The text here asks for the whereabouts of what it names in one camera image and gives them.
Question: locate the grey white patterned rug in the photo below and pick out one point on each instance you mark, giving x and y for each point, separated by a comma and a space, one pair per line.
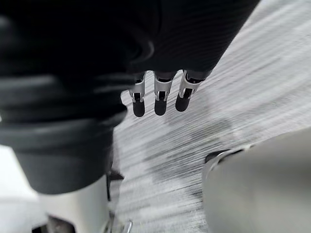
165, 165

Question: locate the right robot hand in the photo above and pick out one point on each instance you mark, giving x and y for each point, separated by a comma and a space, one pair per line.
73, 60

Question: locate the dark robot foot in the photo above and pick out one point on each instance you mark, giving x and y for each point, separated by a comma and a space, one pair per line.
215, 156

